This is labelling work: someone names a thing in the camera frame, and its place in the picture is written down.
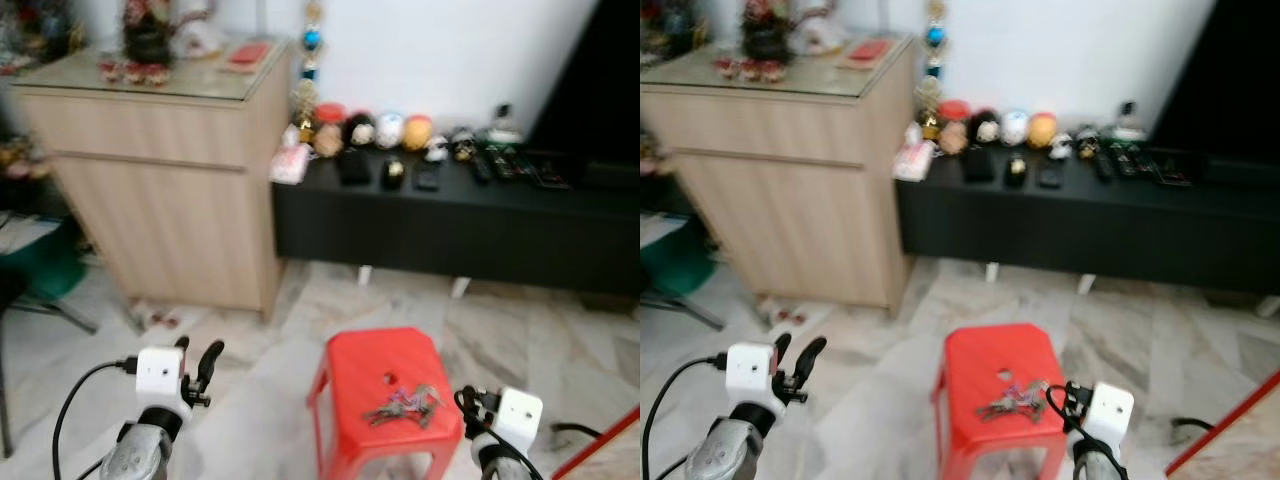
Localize dark ornamental statue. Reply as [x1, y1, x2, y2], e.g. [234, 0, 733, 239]
[120, 0, 177, 67]
[741, 0, 797, 63]

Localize black television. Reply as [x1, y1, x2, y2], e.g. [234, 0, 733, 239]
[1150, 0, 1280, 161]

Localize red lidded jar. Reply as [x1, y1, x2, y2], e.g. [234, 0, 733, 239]
[937, 100, 972, 154]
[313, 103, 347, 157]

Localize black low TV bench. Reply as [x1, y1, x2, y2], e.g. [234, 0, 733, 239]
[272, 148, 641, 299]
[895, 146, 1280, 299]

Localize colourful ornament clutter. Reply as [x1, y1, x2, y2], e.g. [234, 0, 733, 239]
[0, 0, 87, 77]
[640, 0, 707, 71]

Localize pink white tissue pack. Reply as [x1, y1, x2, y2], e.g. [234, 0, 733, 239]
[892, 137, 937, 184]
[269, 140, 312, 187]

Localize white ornamental figure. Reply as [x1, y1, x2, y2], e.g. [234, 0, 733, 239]
[796, 0, 847, 54]
[176, 0, 227, 57]

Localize red plastic stool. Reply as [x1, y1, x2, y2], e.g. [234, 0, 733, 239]
[932, 323, 1088, 480]
[307, 327, 466, 480]

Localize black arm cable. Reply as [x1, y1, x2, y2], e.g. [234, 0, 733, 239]
[642, 354, 729, 480]
[52, 357, 139, 480]
[454, 388, 546, 480]
[1045, 382, 1121, 480]

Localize silver key bunch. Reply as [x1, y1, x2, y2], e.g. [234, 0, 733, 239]
[384, 388, 425, 421]
[998, 382, 1036, 415]

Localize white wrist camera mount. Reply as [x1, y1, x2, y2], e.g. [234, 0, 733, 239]
[135, 347, 191, 414]
[1083, 382, 1136, 453]
[725, 343, 782, 411]
[490, 388, 544, 457]

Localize red envelope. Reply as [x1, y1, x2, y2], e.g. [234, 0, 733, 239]
[224, 40, 272, 73]
[844, 37, 892, 70]

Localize red white slippers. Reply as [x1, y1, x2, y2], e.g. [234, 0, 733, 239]
[758, 299, 807, 327]
[128, 304, 183, 332]

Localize small red ornaments row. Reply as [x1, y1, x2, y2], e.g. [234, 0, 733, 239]
[99, 59, 172, 87]
[714, 56, 787, 84]

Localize green chair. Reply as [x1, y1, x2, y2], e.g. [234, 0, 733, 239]
[640, 238, 727, 333]
[0, 238, 99, 336]

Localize gold and blue trophy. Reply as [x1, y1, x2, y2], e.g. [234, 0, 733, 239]
[292, 0, 327, 143]
[916, 0, 952, 141]

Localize green stand with device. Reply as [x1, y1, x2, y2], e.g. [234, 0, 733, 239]
[488, 102, 523, 147]
[1112, 99, 1147, 144]

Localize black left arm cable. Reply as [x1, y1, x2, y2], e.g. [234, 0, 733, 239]
[52, 357, 139, 480]
[642, 354, 729, 480]

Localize light wooden cabinet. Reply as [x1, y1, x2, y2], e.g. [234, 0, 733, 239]
[640, 35, 919, 318]
[10, 40, 297, 323]

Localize marble pattern red-edged table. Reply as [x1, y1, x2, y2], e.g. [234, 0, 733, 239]
[550, 405, 641, 480]
[1165, 370, 1280, 478]

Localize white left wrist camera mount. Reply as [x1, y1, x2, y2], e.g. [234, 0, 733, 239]
[135, 347, 191, 414]
[725, 343, 782, 411]

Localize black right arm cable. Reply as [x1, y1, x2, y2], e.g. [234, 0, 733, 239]
[1045, 382, 1121, 480]
[454, 388, 546, 480]

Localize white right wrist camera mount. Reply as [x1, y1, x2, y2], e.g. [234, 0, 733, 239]
[1083, 382, 1136, 453]
[490, 388, 544, 457]

